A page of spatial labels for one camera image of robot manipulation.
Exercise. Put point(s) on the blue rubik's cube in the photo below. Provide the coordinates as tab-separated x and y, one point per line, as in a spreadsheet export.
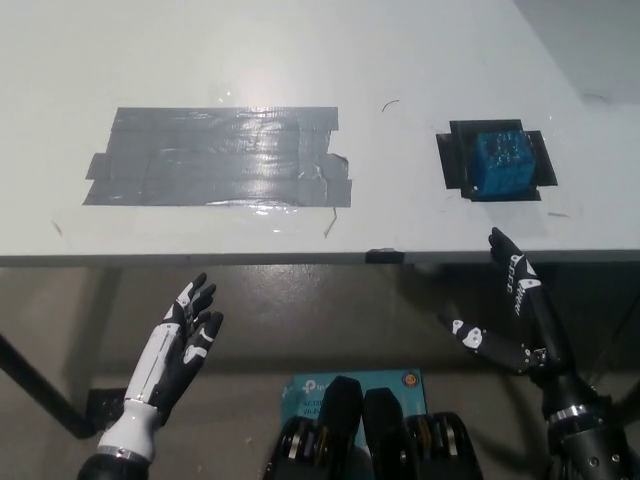
502	167

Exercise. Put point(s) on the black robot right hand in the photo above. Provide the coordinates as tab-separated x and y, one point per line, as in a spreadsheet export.
537	320

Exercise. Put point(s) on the grey duct tape patch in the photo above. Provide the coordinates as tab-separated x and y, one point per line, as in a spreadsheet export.
215	157

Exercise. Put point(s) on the teal cardboard router box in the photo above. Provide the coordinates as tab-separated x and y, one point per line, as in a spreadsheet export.
307	387

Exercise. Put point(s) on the small black tape strip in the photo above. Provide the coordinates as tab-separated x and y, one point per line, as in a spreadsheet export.
384	255

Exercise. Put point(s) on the black tape square marker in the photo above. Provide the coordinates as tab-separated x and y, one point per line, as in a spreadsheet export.
452	160

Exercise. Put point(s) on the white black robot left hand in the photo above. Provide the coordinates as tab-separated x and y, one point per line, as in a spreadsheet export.
170	355

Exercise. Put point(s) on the black metal table leg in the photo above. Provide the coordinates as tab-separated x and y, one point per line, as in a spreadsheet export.
45	387

